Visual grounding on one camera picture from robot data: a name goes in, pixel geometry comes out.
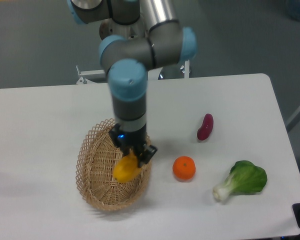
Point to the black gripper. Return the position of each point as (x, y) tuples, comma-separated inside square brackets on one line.
[(135, 141)]

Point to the yellow mango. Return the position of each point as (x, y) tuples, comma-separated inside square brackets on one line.
[(126, 169)]

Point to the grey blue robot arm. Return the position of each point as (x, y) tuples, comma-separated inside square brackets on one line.
[(146, 35)]

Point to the woven wicker basket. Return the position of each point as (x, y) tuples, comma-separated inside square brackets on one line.
[(94, 172)]

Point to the orange tangerine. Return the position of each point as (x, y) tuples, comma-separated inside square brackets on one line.
[(184, 168)]

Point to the green bok choy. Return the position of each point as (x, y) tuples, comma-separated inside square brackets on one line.
[(244, 178)]

